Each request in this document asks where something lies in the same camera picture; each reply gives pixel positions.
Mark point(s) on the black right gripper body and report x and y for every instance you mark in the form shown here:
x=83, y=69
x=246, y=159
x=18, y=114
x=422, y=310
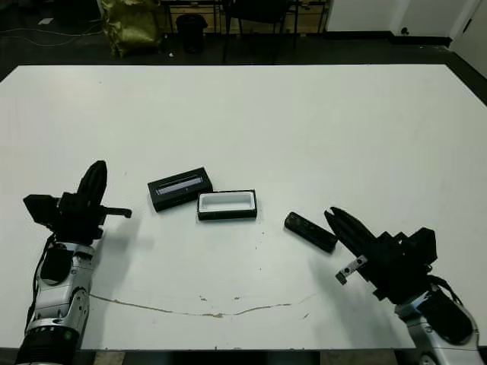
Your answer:
x=395, y=266

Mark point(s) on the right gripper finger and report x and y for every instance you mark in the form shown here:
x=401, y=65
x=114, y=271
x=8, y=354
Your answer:
x=359, y=230
x=348, y=239

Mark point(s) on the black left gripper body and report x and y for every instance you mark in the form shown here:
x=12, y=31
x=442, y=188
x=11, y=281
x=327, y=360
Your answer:
x=80, y=224

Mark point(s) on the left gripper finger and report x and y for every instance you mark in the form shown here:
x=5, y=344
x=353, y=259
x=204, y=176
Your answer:
x=103, y=178
x=89, y=184

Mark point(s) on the slim black camera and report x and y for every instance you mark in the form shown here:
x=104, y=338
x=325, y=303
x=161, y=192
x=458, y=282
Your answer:
x=310, y=232

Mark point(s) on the black box lid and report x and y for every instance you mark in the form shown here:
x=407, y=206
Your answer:
x=179, y=188

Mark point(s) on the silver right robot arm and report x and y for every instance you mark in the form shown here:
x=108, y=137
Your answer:
x=445, y=327

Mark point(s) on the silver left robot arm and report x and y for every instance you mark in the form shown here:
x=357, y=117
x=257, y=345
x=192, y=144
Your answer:
x=62, y=292

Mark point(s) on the black box base white insert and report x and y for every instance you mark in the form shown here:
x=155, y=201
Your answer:
x=226, y=214

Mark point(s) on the yellow-green plastic bag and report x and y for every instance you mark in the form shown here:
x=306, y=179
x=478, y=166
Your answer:
x=131, y=28

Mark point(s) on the white paper sheet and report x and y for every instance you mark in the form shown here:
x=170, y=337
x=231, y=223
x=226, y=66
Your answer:
x=45, y=21

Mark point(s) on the black trash bin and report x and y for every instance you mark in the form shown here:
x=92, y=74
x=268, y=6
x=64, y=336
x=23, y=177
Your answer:
x=191, y=32

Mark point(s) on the black round door stop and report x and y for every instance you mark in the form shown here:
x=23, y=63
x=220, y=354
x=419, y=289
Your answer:
x=405, y=31

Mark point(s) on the white door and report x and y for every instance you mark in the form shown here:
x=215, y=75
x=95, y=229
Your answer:
x=473, y=38

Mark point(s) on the black office chair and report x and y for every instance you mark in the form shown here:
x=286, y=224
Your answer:
x=258, y=9

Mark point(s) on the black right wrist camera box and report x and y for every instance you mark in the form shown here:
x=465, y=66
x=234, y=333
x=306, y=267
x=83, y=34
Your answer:
x=424, y=245

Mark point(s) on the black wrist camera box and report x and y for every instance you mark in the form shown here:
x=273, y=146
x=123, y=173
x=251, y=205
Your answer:
x=424, y=245
x=40, y=211

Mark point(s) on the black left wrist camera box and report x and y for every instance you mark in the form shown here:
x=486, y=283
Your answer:
x=40, y=211

